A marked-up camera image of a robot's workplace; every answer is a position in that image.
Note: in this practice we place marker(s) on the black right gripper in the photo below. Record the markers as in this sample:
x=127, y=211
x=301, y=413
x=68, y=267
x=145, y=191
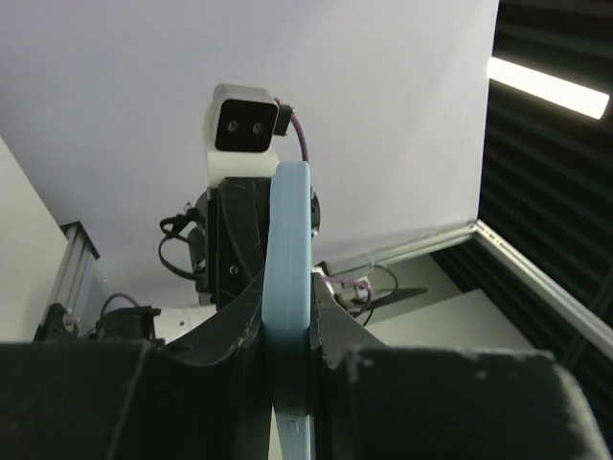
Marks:
x=228, y=244

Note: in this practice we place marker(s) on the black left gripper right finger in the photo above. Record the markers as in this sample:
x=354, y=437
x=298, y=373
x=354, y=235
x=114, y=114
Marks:
x=373, y=401

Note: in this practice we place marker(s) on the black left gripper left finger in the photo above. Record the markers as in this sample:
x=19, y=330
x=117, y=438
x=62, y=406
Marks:
x=203, y=396

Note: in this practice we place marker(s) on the light blue phone case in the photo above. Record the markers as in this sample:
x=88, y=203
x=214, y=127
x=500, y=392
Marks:
x=285, y=308

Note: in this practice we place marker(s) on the ceiling light strip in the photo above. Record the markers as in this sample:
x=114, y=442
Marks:
x=567, y=94

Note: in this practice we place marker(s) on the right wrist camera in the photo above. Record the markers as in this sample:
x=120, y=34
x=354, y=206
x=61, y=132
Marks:
x=239, y=127

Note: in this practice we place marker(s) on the overhead external camera mount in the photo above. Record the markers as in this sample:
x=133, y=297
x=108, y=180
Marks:
x=359, y=296

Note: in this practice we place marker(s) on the aluminium right frame rail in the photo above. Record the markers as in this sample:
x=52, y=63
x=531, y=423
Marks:
x=414, y=248

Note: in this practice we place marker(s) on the aluminium frame rail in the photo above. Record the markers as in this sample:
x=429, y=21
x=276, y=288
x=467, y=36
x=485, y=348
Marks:
x=414, y=248
x=584, y=321
x=78, y=292

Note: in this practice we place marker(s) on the aluminium left frame rail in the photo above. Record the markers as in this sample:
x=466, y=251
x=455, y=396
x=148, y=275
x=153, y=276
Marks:
x=78, y=292

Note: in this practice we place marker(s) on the aluminium front frame rail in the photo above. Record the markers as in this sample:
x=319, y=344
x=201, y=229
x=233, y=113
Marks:
x=584, y=321

